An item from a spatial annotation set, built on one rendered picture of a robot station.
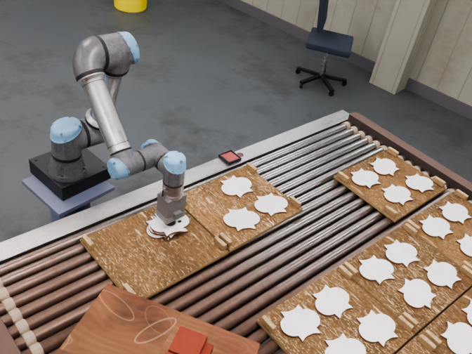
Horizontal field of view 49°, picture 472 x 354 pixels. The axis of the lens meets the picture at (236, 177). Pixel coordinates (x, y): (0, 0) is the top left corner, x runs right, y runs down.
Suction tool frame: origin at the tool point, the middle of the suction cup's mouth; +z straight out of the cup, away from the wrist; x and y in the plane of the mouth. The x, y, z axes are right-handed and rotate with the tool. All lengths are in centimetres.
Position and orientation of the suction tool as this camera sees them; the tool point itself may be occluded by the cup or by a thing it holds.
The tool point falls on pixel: (169, 224)
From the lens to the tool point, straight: 195.5
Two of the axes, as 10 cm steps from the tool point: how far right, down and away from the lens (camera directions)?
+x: -6.6, -5.4, 5.2
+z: -1.4, 7.7, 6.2
